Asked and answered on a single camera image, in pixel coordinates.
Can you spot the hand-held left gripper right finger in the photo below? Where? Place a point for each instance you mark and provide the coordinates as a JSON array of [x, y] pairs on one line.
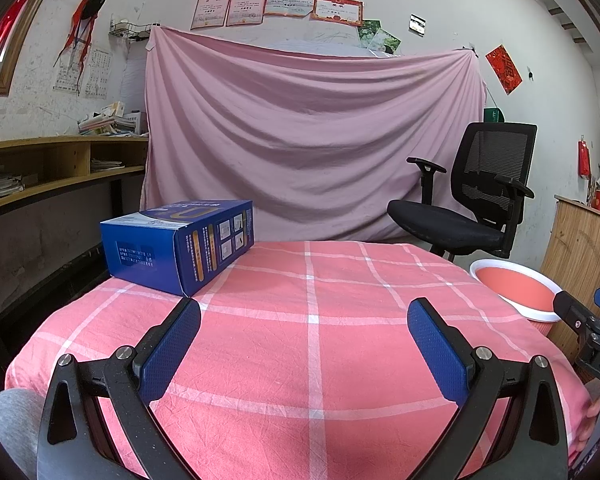
[[437, 347]]

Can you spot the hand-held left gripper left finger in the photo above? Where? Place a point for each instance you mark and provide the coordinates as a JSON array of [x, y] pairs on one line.
[[172, 345]]

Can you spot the coral plastic bin white rim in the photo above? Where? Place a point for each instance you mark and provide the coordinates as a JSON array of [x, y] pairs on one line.
[[515, 285]]

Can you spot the person's right hand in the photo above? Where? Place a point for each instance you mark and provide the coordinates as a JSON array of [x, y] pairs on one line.
[[587, 420]]

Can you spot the wooden cabinet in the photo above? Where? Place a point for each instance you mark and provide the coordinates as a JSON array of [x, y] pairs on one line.
[[575, 245]]

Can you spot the blue cardboard box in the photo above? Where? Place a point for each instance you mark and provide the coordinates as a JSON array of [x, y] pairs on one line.
[[145, 255]]

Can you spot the black mesh office chair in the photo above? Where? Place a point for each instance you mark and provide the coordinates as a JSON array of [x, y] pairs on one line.
[[455, 225]]

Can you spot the red hanging ornament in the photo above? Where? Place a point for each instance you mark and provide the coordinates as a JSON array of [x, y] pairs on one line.
[[584, 157]]

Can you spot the grey trousers leg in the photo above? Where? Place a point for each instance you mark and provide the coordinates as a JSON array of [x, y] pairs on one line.
[[12, 430]]

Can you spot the papers on shelf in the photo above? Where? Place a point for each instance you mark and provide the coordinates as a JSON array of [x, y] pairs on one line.
[[107, 164]]

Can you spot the green plastic basket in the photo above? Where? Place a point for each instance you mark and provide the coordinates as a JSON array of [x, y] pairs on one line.
[[494, 115]]

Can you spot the curved wooden shelf desk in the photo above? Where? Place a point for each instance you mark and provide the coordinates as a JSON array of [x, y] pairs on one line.
[[40, 160]]

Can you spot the stack of books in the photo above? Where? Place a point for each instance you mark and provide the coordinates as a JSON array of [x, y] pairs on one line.
[[112, 122]]

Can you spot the stack of loose papers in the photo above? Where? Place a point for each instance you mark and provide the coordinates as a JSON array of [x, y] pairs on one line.
[[5, 185]]

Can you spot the pink hanging sheet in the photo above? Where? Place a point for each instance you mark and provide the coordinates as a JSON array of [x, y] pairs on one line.
[[310, 140]]

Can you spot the green landscape photo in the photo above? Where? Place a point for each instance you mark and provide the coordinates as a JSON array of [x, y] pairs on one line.
[[387, 42], [369, 32]]

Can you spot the small black and white photo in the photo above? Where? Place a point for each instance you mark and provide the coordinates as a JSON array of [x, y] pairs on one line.
[[417, 25]]

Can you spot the red tassel ornament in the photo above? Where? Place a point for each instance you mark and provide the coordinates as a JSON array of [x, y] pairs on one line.
[[82, 15]]

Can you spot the red paper wall poster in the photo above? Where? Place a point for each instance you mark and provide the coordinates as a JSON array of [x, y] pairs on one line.
[[504, 69]]

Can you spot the paper wall calendar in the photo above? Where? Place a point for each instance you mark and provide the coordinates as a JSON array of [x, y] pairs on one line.
[[92, 72]]

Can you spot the wooden window frame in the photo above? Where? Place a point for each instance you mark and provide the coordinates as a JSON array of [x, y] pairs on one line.
[[0, 60]]

